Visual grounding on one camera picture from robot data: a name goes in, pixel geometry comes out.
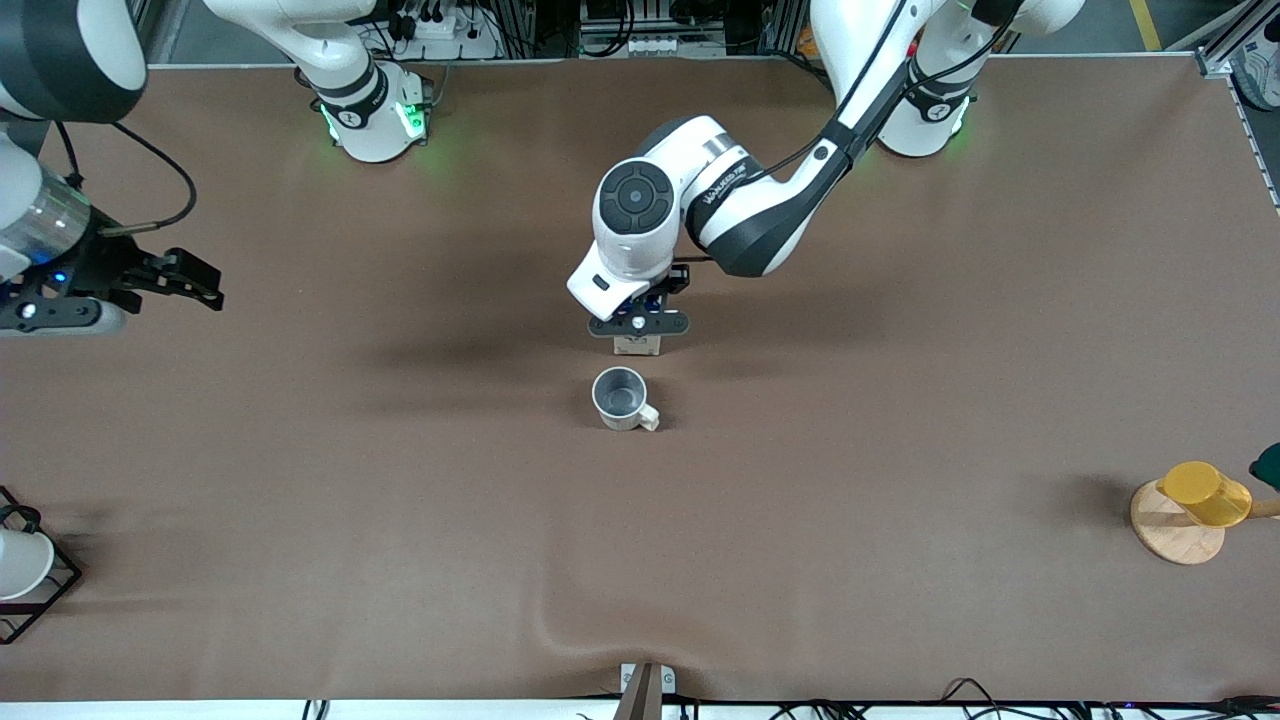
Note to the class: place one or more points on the aluminium frame profile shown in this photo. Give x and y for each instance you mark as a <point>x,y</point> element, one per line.
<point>1215,58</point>

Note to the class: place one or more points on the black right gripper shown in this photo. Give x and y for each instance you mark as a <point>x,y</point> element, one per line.
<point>103,262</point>

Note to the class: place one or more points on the blue white milk carton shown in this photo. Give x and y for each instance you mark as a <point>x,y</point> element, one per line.
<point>640,347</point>

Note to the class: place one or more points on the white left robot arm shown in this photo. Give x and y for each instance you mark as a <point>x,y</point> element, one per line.
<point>640,250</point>

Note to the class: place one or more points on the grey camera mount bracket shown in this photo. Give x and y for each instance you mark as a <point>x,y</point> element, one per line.
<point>645,690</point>

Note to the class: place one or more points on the dark green cup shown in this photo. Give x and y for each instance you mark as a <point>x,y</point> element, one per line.
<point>1268,468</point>

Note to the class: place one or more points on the white ribbed mug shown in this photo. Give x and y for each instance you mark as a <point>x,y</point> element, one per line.
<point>620,395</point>

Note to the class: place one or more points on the white empty power strip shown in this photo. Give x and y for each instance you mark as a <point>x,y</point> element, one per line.
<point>650,47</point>

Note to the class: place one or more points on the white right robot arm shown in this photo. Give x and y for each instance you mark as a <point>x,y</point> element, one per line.
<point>355,125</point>

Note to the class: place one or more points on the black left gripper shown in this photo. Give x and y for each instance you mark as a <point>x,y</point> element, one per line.
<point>677,279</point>

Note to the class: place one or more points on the wooden mug stand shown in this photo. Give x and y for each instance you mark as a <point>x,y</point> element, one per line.
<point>1175,535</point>

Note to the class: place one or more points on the white power strip with plugs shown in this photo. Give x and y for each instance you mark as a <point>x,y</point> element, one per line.
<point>462,45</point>

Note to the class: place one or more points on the white cup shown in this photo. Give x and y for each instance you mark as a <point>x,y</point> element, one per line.
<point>20,565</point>

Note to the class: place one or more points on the yellow plastic cup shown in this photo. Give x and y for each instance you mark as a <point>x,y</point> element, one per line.
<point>1205,495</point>

